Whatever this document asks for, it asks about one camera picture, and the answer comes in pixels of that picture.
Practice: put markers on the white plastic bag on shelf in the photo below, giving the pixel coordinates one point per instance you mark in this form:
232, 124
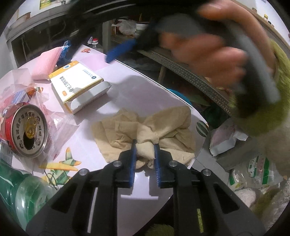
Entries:
126, 27

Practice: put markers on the white yellow medicine box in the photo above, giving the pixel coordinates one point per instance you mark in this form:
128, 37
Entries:
76, 86

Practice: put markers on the brown paper tissue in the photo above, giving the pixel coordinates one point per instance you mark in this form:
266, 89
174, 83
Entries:
167, 128

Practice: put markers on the blue plastic trash basket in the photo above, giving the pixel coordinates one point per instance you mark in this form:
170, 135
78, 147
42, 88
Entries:
180, 95

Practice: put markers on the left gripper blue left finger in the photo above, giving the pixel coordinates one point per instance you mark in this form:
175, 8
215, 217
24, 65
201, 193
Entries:
87, 204

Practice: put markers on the yellow detergent jug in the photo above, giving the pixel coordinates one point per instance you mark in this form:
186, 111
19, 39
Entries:
44, 4

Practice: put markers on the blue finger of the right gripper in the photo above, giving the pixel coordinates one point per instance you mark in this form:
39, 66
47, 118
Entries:
120, 49

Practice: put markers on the green plastic drink bottle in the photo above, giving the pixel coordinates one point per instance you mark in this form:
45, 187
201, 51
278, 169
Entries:
22, 193

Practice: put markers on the person's right hand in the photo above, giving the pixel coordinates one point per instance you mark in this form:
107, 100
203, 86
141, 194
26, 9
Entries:
207, 55

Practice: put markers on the pink bubble wrap pouch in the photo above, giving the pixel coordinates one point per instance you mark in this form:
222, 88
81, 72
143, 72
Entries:
42, 66

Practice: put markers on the clear zip plastic bag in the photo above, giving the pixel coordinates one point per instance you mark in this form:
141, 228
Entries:
17, 86

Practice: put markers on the pink patterned tablecloth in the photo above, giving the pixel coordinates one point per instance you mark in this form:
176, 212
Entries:
83, 139

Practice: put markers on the blue wrapper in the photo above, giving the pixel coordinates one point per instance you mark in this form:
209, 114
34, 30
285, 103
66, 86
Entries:
63, 58

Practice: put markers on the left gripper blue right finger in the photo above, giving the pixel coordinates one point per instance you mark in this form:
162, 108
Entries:
202, 203

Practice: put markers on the red drink can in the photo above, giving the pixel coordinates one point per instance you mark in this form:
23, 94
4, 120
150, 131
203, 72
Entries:
24, 128

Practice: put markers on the cooking oil bottle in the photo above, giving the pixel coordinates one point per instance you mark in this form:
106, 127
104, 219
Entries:
94, 44

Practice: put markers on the stack of white bowls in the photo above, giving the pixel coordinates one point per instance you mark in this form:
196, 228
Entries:
140, 27

